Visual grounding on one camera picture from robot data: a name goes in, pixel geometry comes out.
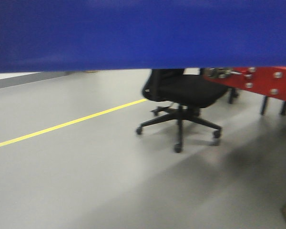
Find blue plastic bin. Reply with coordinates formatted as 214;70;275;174
0;0;286;73

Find black office chair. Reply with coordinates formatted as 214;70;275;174
136;69;228;153

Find red metal frame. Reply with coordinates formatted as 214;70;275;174
203;66;286;101

